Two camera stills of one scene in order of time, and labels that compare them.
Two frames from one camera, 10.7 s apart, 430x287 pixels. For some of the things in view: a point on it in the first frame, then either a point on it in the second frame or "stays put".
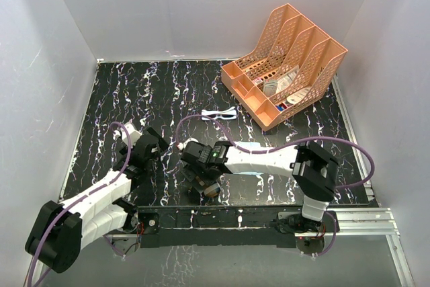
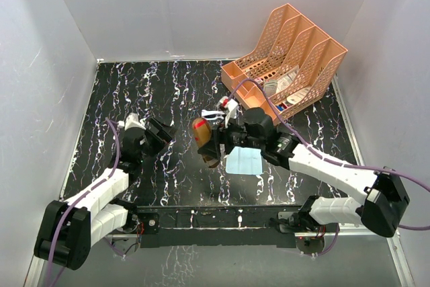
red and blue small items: (281, 107) stays put
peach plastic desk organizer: (291, 68) stays put
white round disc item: (298, 97) stays put
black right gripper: (189, 173) to (213, 147)
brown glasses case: (213, 191) to (201, 130)
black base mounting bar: (273, 226) stays put
